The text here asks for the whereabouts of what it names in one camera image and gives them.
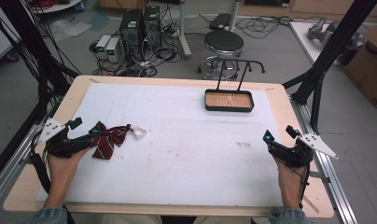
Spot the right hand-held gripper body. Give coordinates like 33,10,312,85
268,133,340,169

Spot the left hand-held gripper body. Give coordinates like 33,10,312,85
36,117,93,159

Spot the red striped bow tie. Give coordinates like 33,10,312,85
91,121,148,161

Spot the person's right hand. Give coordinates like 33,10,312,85
274,157,307,196

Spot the person's left hand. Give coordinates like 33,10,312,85
48,147,91,194

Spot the black rack with wooden tray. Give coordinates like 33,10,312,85
203,57,267,113

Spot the person's right denim sleeve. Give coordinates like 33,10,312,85
267,206,313,224

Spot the person's denim sleeve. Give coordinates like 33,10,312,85
20,206,70,224
267,206,313,224

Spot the person's left denim sleeve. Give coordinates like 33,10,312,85
20,206,70,224

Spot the white power supply unit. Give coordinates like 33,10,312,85
95,34,113,61
105,37,122,63

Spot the white table mat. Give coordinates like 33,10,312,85
35,81,285,208

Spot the white floor board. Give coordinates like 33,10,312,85
288,21,344,65

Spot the clear plastic sheet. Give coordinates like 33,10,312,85
49,18,93,42

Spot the cardboard box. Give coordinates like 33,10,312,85
342,21,377,109

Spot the black computer tower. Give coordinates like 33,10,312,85
142,5,162,51
119,8,145,62

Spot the grey machine part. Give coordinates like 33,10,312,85
307,16,367,51

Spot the black round stool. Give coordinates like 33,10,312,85
197,29,245,81

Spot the round white table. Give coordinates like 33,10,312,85
30,0,84,15

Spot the flat black box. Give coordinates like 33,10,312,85
208,12,233,32

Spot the grey desk leg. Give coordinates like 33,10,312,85
176,0,193,61
228,0,241,33

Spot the left hand-held gripper cable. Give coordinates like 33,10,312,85
29,133,52,194

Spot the hand-held gripper cable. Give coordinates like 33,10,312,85
29,133,52,194
298,163,313,209

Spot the right hand-held gripper cable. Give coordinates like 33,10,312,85
298,163,313,209

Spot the aluminium rail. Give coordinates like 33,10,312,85
0,117,51,207
289,95,359,224

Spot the black metal frame strut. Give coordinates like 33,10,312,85
0,0,81,123
282,0,377,135

